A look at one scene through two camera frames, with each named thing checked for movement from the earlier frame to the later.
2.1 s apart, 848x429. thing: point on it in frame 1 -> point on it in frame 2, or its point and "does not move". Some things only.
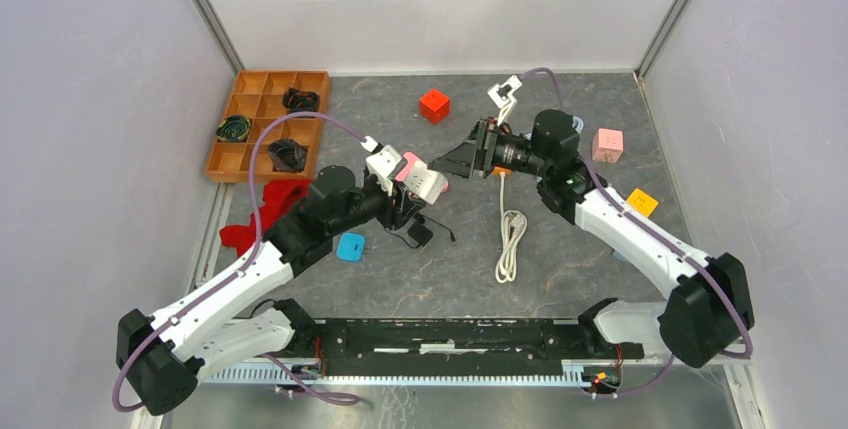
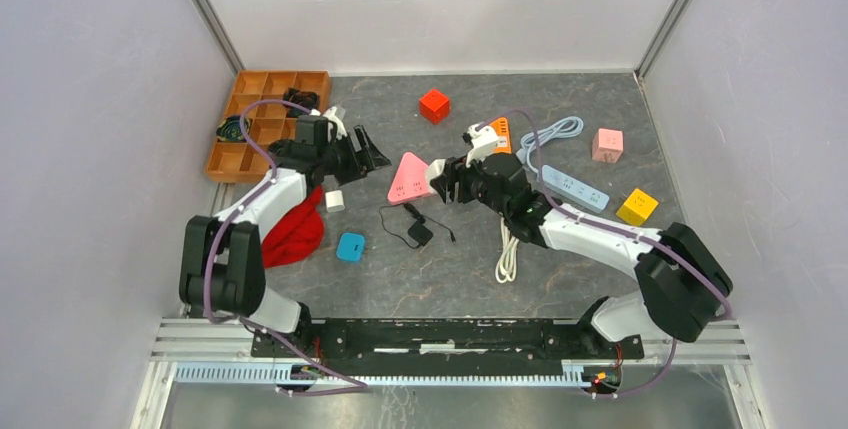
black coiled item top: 295,100 does not move
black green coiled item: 234,128 does not move
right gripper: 473,156 -> 463,175
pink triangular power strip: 420,179 does not move
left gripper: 395,216 -> 367,159
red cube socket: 435,106 does not move
